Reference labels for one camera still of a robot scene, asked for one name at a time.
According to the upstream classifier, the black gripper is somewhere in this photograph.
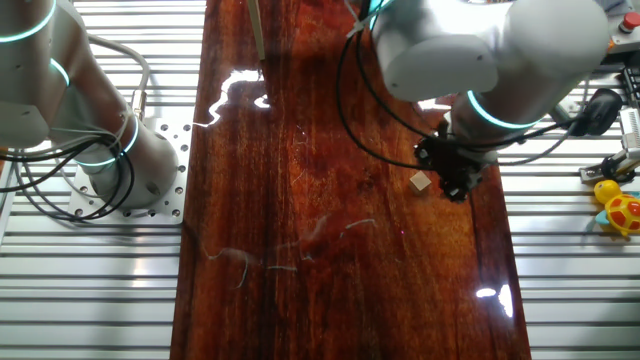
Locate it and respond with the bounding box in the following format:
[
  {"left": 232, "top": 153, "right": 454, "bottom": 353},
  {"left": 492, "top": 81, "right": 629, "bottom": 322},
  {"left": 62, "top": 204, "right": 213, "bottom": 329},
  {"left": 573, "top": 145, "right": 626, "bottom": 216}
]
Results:
[{"left": 413, "top": 122, "right": 494, "bottom": 204}]

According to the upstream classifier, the small wooden cube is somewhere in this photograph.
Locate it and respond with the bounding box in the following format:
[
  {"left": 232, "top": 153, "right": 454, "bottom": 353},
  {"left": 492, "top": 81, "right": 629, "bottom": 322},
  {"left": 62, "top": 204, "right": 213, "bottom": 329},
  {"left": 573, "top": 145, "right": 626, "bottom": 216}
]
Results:
[{"left": 408, "top": 171, "right": 433, "bottom": 195}]

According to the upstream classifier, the dark red wooden board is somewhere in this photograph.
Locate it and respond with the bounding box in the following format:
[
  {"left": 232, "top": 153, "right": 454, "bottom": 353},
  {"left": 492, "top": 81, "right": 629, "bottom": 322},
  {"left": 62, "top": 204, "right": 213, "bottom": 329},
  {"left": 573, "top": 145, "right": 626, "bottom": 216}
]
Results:
[{"left": 168, "top": 0, "right": 533, "bottom": 360}]

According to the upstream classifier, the black computer mouse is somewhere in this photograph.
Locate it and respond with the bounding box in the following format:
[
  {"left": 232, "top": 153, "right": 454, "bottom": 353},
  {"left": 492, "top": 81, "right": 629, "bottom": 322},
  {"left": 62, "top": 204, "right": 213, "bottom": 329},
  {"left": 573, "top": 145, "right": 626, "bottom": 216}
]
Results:
[{"left": 576, "top": 87, "right": 625, "bottom": 137}]

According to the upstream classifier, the yellow orange toy turtle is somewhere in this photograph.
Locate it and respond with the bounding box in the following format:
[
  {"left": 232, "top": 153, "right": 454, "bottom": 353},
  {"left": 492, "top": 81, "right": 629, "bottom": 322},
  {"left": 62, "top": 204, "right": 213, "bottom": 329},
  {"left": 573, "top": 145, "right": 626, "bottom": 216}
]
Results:
[{"left": 585, "top": 178, "right": 640, "bottom": 238}]

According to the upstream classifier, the black keyboard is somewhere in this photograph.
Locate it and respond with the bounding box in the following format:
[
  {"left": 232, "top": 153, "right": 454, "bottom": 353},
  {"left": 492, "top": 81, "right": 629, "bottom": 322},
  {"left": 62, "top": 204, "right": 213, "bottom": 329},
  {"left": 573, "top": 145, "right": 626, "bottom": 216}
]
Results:
[{"left": 621, "top": 65, "right": 640, "bottom": 109}]

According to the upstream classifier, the grey emergency stop box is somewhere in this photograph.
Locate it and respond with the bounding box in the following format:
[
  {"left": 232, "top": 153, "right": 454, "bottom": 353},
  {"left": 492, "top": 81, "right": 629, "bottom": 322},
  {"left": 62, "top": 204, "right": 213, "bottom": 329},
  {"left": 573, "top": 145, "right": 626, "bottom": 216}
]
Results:
[{"left": 606, "top": 10, "right": 640, "bottom": 55}]

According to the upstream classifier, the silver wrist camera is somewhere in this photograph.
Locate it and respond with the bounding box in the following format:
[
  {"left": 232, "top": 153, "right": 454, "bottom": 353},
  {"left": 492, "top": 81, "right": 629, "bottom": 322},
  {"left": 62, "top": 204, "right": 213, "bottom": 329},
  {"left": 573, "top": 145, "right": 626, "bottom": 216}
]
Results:
[{"left": 548, "top": 97, "right": 576, "bottom": 122}]

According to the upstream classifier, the grey clamp mount with knob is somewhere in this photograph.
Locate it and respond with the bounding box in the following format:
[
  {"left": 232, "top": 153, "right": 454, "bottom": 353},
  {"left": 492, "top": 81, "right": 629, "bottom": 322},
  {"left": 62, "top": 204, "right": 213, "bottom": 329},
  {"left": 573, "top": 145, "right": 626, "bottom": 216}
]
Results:
[{"left": 578, "top": 148, "right": 640, "bottom": 185}]

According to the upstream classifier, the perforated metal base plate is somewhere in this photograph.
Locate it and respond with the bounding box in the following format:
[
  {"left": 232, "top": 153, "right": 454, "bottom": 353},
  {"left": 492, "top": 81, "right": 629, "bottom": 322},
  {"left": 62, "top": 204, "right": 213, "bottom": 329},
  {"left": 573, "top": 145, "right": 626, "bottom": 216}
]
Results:
[{"left": 67, "top": 119, "right": 193, "bottom": 225}]

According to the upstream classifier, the thick grey base cable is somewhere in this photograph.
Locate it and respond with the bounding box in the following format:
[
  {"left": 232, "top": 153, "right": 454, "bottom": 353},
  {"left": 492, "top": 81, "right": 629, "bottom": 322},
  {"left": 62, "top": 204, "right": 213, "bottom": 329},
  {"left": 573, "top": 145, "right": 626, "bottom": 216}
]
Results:
[{"left": 82, "top": 33, "right": 152, "bottom": 122}]

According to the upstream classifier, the black base cable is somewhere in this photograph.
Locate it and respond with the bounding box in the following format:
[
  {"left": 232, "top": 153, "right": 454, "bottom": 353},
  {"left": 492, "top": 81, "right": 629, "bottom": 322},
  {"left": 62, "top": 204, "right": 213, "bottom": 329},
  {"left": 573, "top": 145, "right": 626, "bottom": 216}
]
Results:
[{"left": 0, "top": 130, "right": 137, "bottom": 222}]

